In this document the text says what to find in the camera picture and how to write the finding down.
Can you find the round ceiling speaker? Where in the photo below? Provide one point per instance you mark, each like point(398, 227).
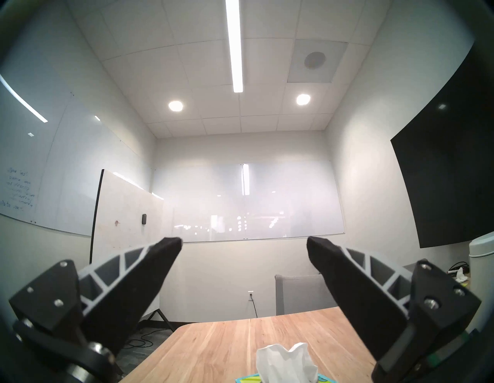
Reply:
point(315, 60)

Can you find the large black wall screen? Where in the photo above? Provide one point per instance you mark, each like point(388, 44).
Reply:
point(451, 162)

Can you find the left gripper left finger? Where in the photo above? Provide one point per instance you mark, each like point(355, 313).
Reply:
point(115, 293)

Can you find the wide glass wall whiteboard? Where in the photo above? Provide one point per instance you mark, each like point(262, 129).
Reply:
point(247, 200)

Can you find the white tissue sheet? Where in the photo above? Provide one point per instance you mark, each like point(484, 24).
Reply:
point(283, 363)

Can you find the wall whiteboard with writing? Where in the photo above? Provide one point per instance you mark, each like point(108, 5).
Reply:
point(50, 162)

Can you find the colourful toucan tissue box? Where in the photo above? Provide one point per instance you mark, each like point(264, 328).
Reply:
point(247, 380)

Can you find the grey mesh office chair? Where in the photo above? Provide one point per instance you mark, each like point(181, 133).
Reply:
point(301, 293)

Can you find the long ceiling light strip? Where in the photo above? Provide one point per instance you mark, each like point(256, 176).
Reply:
point(234, 46)

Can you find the rolling whiteboard on stand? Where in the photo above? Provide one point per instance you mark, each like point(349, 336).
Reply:
point(123, 216)

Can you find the round ceiling spotlight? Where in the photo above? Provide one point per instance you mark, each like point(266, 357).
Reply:
point(175, 105)
point(303, 99)

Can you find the white pedal trash can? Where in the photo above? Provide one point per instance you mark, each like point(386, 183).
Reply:
point(482, 255)

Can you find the small crumpled white tissue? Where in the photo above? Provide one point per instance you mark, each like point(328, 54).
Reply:
point(461, 275)

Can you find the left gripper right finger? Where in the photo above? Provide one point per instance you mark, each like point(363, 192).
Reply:
point(370, 293)

